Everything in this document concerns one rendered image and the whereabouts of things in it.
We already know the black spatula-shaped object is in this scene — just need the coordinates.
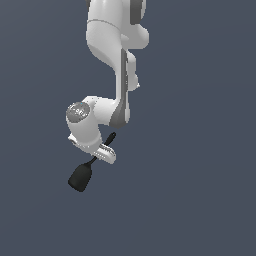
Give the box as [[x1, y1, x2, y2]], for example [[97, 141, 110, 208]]
[[67, 131, 118, 193]]

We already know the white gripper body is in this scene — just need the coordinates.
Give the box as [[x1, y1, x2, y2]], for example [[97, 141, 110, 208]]
[[67, 132, 117, 165]]

